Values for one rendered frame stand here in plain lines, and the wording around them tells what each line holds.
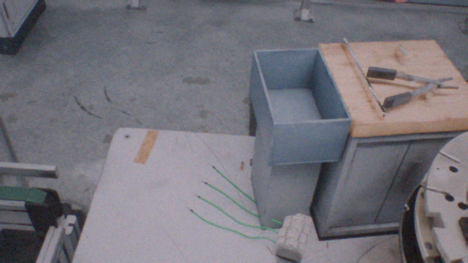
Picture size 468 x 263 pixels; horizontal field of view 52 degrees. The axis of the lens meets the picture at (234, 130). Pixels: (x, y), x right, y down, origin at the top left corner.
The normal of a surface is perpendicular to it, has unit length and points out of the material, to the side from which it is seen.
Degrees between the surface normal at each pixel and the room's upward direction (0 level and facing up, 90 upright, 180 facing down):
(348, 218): 90
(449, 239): 0
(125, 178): 0
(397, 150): 90
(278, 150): 90
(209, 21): 0
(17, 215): 90
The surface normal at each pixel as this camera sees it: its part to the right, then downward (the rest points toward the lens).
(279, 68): 0.14, 0.70
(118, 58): 0.05, -0.71
